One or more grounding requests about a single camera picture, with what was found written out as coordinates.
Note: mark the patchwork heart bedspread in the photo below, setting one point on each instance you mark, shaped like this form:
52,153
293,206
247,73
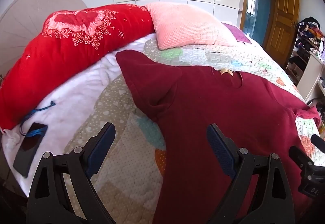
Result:
127,163

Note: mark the wooden door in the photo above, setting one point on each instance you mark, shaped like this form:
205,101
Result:
281,21

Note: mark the white desk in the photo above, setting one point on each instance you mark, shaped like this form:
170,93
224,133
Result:
311,74

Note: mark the red embroidered quilt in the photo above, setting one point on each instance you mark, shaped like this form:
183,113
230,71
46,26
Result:
71,51

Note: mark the white fluffy blanket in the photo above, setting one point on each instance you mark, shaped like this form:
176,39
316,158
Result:
76,102

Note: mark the black smartphone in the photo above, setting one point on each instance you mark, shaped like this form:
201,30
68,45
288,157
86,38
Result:
28,149

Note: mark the round beige headboard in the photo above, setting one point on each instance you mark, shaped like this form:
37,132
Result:
33,13

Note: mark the cluttered white shelf unit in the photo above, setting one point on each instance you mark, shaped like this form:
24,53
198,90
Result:
304,41

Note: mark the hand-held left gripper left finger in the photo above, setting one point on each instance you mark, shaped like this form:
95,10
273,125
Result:
101,149

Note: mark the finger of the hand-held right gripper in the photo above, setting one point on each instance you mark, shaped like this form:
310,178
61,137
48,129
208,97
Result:
301,159
319,142

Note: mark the dark red sweater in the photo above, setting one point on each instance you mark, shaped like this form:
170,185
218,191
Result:
218,102

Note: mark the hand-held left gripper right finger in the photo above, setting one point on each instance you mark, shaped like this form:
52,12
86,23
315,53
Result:
219,150

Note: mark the purple pillow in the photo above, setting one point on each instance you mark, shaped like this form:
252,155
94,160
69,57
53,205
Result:
237,32

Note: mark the pink textured pillow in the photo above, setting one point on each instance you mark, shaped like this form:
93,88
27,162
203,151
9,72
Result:
185,23

